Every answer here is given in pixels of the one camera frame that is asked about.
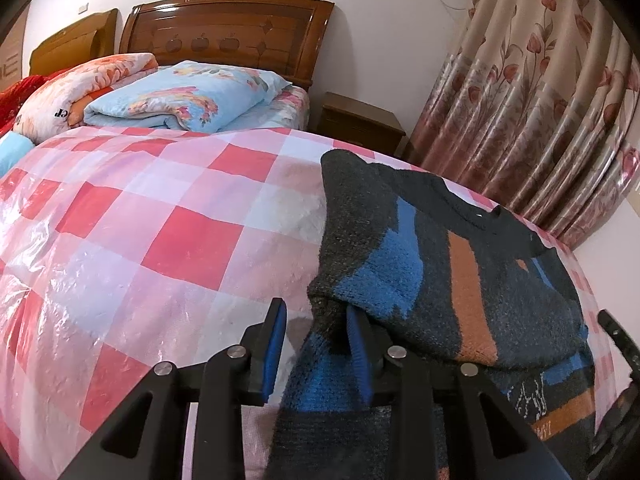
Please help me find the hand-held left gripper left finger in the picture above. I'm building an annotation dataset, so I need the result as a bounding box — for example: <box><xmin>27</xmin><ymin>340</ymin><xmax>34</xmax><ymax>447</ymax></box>
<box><xmin>60</xmin><ymin>298</ymin><xmax>288</xmax><ymax>480</ymax></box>

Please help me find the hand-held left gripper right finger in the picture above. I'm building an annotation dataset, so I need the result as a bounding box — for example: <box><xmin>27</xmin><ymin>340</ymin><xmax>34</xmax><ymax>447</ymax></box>
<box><xmin>346</xmin><ymin>307</ymin><xmax>572</xmax><ymax>480</ymax></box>

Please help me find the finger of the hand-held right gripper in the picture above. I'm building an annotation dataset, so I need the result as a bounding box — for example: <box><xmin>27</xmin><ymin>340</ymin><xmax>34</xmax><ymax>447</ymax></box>
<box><xmin>586</xmin><ymin>385</ymin><xmax>637</xmax><ymax>480</ymax></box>
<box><xmin>597</xmin><ymin>309</ymin><xmax>633</xmax><ymax>367</ymax></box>

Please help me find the dark grey blue orange sweater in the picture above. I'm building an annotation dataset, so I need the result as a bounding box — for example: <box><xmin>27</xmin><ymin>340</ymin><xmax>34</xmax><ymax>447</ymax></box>
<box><xmin>265</xmin><ymin>149</ymin><xmax>599</xmax><ymax>480</ymax></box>

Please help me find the pink checked bed cover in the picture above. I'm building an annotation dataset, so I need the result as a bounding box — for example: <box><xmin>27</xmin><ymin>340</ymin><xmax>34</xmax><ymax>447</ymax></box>
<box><xmin>0</xmin><ymin>126</ymin><xmax>617</xmax><ymax>480</ymax></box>

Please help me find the wooden nightstand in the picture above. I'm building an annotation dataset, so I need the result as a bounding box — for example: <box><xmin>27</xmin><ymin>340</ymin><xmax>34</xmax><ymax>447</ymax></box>
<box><xmin>316</xmin><ymin>91</ymin><xmax>407</xmax><ymax>159</ymax></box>

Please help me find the pink floral curtain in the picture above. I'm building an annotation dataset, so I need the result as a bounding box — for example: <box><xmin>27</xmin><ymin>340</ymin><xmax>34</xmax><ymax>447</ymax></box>
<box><xmin>407</xmin><ymin>0</ymin><xmax>640</xmax><ymax>252</ymax></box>

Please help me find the light blue floral folded quilt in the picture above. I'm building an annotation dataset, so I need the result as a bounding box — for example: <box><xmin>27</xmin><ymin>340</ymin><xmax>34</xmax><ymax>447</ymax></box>
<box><xmin>82</xmin><ymin>60</ymin><xmax>294</xmax><ymax>134</ymax></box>

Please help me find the large carved wooden headboard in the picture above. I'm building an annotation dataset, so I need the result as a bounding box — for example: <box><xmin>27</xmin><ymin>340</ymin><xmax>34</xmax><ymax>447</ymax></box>
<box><xmin>119</xmin><ymin>0</ymin><xmax>335</xmax><ymax>94</ymax></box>

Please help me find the plain light blue cloth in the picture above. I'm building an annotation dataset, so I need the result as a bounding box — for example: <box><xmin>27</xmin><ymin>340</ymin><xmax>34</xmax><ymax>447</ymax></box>
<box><xmin>0</xmin><ymin>132</ymin><xmax>37</xmax><ymax>175</ymax></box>

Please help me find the orange floral folded quilt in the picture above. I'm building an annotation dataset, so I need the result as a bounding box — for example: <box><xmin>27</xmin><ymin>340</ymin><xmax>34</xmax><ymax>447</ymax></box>
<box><xmin>12</xmin><ymin>53</ymin><xmax>160</xmax><ymax>144</ymax></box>

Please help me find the red blanket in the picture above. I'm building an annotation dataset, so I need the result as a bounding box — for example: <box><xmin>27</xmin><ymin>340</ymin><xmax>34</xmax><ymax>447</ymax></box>
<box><xmin>0</xmin><ymin>74</ymin><xmax>62</xmax><ymax>134</ymax></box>

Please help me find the small plain wooden headboard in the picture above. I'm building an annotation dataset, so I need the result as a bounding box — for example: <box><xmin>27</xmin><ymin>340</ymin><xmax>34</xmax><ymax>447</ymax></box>
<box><xmin>28</xmin><ymin>8</ymin><xmax>120</xmax><ymax>77</ymax></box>

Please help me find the beige cabinet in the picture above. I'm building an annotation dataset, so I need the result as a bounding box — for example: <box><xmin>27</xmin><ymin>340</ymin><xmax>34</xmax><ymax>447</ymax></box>
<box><xmin>0</xmin><ymin>7</ymin><xmax>31</xmax><ymax>94</ymax></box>

